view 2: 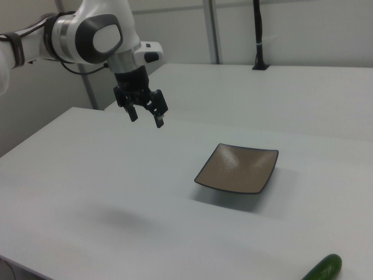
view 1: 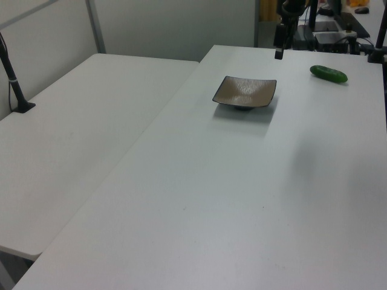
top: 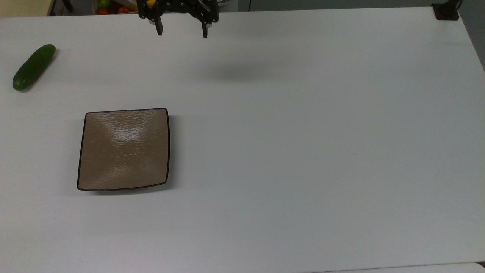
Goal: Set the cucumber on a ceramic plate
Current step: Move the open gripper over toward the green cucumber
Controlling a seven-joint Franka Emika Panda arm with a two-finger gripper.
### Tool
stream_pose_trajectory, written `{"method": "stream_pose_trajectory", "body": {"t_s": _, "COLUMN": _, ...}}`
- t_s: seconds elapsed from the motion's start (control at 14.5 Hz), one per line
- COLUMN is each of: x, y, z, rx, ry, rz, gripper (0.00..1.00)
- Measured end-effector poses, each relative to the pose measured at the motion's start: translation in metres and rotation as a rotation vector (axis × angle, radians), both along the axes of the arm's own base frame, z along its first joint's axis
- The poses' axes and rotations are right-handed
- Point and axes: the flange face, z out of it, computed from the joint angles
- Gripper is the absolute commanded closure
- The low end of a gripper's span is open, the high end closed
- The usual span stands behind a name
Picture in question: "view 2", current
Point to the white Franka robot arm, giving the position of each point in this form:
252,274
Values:
87,29

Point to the grey metal partition post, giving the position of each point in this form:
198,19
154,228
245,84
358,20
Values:
211,29
89,87

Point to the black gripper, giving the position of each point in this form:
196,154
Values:
134,83

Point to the black camera stand pole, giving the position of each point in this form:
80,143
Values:
258,29

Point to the green cucumber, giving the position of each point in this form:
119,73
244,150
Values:
326,266

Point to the square brown ceramic plate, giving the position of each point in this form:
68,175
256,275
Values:
236,169

